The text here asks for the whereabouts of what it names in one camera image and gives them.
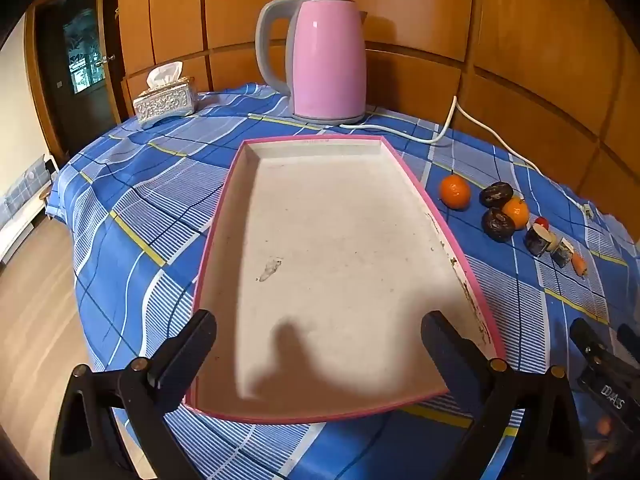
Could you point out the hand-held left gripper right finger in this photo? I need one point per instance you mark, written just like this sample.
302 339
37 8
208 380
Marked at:
440 340

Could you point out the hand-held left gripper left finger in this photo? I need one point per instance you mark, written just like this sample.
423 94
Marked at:
197 340

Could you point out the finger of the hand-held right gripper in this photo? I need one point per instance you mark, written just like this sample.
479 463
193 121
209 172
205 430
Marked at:
629 342
587 347

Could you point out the orange carrot piece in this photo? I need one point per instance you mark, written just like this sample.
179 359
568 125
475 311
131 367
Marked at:
579 264

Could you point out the small dark sugarcane piece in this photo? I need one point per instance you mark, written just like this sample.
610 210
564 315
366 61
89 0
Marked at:
562 252

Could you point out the large dark sugarcane piece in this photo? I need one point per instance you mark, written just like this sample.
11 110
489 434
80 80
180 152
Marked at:
537 241

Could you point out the dark wrinkled passion fruit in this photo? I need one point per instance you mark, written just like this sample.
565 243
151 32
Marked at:
495 194
497 225

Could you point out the red cherry tomato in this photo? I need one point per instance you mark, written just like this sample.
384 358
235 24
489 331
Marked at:
541 222

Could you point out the pink shallow tray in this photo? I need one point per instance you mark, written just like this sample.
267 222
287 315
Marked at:
325 260

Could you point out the orange mandarin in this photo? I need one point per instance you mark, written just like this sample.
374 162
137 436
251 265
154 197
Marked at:
455 192
517 212

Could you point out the blue plaid tablecloth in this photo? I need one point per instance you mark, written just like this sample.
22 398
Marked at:
130 200

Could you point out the white low furniture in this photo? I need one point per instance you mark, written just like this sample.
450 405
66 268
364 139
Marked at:
20 230

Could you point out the silver ornate tissue box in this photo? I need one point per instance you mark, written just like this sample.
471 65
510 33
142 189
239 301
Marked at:
165 107

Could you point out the grey kettle base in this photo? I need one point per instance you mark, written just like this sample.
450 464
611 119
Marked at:
325 119

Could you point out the white tissue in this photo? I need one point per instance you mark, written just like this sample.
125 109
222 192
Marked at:
164 74

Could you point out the dark wooden door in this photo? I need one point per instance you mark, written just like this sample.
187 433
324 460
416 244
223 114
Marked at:
55 100

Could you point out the pink electric kettle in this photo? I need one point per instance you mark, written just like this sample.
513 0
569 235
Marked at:
327 60

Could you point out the wooden panelled wardrobe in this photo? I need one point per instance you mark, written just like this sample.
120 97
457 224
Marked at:
525 35

